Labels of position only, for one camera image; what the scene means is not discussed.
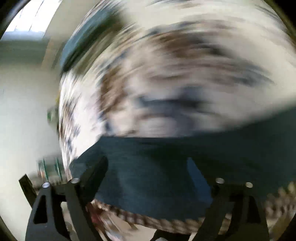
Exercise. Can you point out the dark green folded towel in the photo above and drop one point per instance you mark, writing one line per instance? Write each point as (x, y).
(104, 20)

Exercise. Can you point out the dark blue denim jeans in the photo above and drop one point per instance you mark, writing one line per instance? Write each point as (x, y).
(170, 178)

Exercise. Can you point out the floral and checked bed blanket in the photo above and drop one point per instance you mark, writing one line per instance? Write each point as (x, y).
(179, 69)

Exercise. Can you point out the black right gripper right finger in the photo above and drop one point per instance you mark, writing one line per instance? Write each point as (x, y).
(236, 187)

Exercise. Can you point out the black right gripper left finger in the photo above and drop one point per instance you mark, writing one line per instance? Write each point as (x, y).
(46, 220)

